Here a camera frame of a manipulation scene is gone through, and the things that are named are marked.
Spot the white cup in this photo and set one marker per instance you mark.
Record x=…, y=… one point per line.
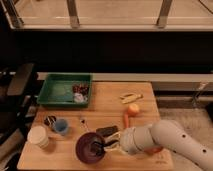
x=38, y=136

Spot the purple bowl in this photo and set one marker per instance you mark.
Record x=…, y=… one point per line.
x=82, y=148

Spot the dark red item in tray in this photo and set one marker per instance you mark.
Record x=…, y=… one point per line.
x=80, y=88

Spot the white item in tray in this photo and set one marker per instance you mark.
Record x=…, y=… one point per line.
x=79, y=98

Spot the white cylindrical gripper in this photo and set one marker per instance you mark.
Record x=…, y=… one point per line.
x=126, y=142

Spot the yellow banana peel toy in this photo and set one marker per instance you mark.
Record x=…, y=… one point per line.
x=129, y=98

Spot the blue cup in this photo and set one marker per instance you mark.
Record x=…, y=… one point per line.
x=61, y=127

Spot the black dish brush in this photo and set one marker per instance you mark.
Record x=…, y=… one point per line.
x=99, y=147

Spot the dark sponge block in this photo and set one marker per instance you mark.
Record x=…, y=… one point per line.
x=107, y=131

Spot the small black round object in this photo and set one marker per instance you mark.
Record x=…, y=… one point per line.
x=49, y=120

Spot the orange bowl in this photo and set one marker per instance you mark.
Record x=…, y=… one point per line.
x=154, y=150

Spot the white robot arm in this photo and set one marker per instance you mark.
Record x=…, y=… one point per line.
x=163, y=134

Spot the green plastic tray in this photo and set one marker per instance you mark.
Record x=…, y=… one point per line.
x=57, y=90

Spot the orange carrot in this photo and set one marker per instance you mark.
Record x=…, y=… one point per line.
x=126, y=120

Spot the peach apple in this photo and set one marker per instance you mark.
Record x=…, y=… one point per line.
x=133, y=110

